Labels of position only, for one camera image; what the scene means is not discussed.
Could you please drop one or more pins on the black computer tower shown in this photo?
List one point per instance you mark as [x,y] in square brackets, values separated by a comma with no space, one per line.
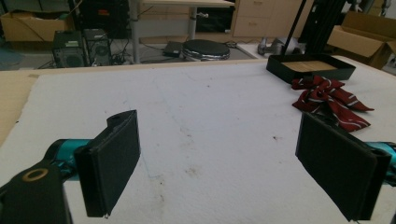
[69,49]
[99,46]

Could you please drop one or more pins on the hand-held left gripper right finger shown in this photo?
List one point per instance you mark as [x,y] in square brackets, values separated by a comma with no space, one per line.
[339,168]

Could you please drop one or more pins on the black flat device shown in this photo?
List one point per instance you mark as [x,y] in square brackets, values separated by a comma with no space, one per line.
[172,48]

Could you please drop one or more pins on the black tray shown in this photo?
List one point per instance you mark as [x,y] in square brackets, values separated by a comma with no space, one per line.
[311,67]

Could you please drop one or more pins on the open cardboard box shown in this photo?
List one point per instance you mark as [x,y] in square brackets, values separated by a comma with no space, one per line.
[364,39]

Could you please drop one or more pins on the black metal stand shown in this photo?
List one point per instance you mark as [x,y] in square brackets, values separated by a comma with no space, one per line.
[311,25]

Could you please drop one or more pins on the round black stool seat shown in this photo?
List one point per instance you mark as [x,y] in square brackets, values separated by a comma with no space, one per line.
[206,49]

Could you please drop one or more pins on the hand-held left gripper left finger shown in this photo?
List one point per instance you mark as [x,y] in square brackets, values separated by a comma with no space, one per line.
[109,165]

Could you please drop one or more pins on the wooden drawer cabinet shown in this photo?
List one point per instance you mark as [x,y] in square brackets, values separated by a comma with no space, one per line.
[264,18]

